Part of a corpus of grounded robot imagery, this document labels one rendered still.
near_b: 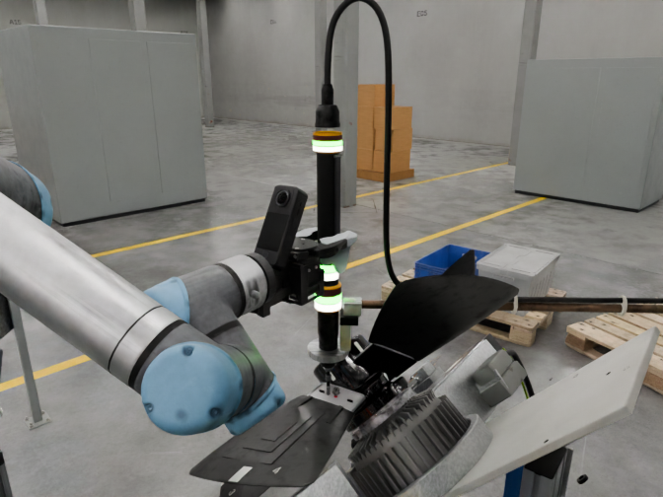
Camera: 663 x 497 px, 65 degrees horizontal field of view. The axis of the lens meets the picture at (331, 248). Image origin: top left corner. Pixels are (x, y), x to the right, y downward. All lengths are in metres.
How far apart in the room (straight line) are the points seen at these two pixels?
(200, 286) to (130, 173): 6.59
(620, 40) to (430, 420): 12.68
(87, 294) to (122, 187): 6.67
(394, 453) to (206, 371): 0.52
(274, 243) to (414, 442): 0.42
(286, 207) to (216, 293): 0.17
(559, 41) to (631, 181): 6.48
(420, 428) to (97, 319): 0.59
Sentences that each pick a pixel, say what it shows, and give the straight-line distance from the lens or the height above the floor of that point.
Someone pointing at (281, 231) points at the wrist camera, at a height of 1.53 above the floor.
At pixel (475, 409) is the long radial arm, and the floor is 1.09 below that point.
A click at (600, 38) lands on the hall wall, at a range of 13.51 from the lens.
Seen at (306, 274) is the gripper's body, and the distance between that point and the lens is 0.73.
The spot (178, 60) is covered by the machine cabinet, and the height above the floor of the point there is 1.92.
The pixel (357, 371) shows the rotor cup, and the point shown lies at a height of 1.23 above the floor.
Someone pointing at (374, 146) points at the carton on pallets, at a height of 0.56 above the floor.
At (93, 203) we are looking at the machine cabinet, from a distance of 7.07.
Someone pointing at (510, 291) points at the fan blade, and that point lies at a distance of 0.84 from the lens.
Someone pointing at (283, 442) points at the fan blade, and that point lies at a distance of 0.81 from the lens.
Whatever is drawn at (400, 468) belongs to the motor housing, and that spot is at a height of 1.12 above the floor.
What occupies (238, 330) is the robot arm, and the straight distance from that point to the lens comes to 0.61.
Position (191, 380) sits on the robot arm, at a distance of 0.45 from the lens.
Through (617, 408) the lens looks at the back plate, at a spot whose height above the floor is 1.35.
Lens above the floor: 1.73
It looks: 18 degrees down
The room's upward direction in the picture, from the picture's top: straight up
